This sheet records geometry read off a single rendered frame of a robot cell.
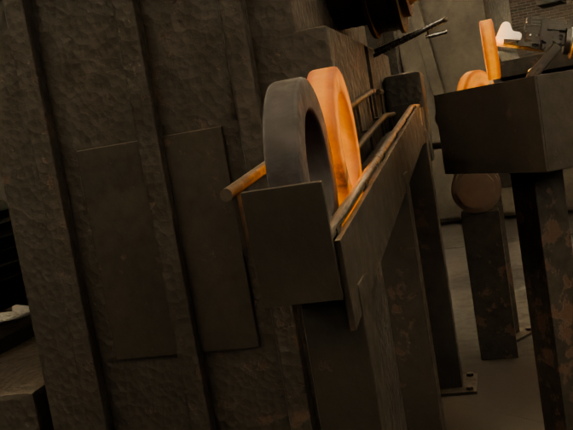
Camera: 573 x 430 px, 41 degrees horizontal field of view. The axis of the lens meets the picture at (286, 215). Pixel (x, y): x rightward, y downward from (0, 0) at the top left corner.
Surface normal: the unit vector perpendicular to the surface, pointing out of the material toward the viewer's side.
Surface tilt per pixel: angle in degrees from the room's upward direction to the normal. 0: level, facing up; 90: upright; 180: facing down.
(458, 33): 90
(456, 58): 90
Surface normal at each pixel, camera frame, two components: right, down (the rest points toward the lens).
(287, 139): -0.26, -0.23
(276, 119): -0.26, -0.46
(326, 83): -0.26, -0.68
